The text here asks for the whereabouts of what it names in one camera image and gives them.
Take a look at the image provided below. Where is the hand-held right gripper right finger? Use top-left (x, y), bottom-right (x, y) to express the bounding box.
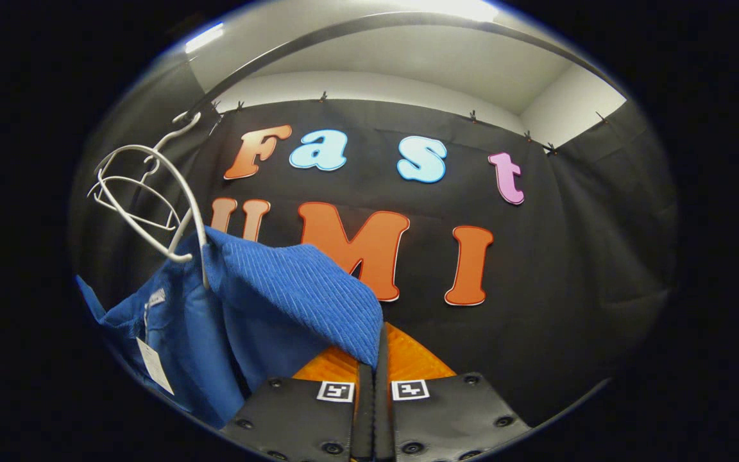
top-left (375, 322), bottom-right (532, 462)

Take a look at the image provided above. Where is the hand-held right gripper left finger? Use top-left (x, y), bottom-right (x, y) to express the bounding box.
top-left (221, 350), bottom-right (375, 462)

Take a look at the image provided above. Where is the blue corduroy jacket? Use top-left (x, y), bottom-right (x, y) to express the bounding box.
top-left (76, 226), bottom-right (384, 429)

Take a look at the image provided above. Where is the white plastic hanger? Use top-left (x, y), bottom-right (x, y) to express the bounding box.
top-left (87, 154), bottom-right (183, 233)
top-left (94, 111), bottom-right (211, 289)

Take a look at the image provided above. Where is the ceiling light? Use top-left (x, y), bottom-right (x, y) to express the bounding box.
top-left (183, 22), bottom-right (225, 55)

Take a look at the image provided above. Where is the black clothes rail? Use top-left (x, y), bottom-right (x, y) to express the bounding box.
top-left (183, 12), bottom-right (627, 123)

